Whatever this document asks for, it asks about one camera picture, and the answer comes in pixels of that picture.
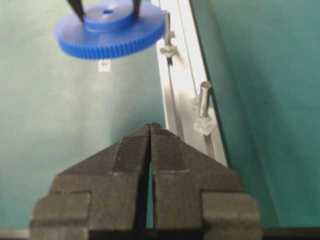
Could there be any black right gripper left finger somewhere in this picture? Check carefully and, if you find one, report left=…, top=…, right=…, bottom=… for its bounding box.
left=29, top=124, right=151, bottom=240

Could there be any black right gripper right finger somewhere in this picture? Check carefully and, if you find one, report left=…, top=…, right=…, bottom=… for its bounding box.
left=150, top=123, right=262, bottom=240

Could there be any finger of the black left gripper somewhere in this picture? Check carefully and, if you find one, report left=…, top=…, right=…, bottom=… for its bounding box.
left=132, top=0, right=142, bottom=18
left=67, top=0, right=85, bottom=22

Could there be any large blue plastic gear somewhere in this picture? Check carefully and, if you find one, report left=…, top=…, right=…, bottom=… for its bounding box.
left=55, top=0, right=166, bottom=60

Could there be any small white marker sticker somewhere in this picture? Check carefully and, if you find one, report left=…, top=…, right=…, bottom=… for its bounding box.
left=98, top=59, right=111, bottom=73

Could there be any silver aluminium extrusion rail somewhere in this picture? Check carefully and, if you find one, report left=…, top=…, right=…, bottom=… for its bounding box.
left=152, top=0, right=228, bottom=166

